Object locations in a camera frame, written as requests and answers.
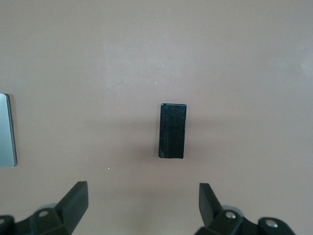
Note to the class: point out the black smartphone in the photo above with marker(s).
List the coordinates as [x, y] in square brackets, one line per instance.
[172, 131]

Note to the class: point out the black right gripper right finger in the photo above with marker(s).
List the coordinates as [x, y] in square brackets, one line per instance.
[207, 203]

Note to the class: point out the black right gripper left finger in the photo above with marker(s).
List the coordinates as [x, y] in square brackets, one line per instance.
[75, 203]

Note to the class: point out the silver closed laptop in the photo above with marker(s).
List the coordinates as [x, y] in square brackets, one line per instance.
[6, 132]

